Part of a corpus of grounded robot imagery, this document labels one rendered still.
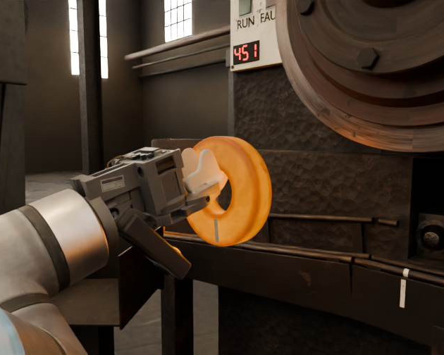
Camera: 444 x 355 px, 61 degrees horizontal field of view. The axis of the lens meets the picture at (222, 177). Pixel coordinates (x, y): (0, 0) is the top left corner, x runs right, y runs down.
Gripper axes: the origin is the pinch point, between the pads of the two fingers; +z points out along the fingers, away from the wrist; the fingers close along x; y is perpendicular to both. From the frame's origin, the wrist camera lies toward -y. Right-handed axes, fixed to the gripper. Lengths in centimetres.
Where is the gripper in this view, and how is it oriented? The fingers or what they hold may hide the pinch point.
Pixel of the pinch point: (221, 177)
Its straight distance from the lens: 53.0
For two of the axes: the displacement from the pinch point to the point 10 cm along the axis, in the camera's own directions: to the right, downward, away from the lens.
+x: -7.0, -0.9, 7.0
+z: 6.8, -3.5, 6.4
